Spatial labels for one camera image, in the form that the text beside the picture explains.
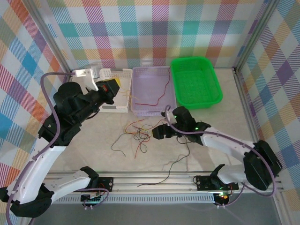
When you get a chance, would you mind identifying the yellow cable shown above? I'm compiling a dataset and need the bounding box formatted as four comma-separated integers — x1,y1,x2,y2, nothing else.
126,120,165,143
116,86,132,106

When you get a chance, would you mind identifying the long black cable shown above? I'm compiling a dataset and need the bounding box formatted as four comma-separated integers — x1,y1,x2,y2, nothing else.
137,135,191,188

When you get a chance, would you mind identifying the white perforated plastic basket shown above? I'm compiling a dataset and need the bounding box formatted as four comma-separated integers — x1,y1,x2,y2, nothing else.
97,67,133,114

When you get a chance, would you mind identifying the green perforated plastic basket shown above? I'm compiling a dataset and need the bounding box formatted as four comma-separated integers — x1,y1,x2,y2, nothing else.
170,57,224,111

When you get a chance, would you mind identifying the lavender perforated plastic basket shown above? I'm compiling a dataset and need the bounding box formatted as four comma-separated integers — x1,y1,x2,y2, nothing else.
131,66,178,118

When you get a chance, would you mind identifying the circuit board with green light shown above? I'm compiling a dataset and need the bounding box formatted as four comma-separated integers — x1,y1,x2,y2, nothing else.
214,191,233,203
81,192,104,204

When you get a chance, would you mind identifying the right arm lavender cable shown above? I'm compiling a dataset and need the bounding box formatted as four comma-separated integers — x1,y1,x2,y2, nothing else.
163,105,278,208

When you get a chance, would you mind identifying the arm lavender cable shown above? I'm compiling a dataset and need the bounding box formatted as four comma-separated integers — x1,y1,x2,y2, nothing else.
6,71,110,225
163,105,278,208

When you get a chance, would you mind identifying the left arm lavender cable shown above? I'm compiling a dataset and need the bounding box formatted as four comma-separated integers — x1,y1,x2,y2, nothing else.
6,71,110,225

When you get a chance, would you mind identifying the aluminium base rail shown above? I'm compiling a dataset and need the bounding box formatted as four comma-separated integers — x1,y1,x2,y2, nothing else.
43,172,283,195

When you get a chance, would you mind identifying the grey slotted cable duct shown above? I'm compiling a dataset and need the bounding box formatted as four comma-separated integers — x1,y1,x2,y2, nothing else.
55,195,216,204

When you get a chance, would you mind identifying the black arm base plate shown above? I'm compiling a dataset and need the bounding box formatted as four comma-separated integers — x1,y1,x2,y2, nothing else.
195,175,213,191
98,177,115,192

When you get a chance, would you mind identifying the aluminium frame post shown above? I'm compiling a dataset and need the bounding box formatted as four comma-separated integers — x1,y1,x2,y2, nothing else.
27,0,74,71
233,0,280,70

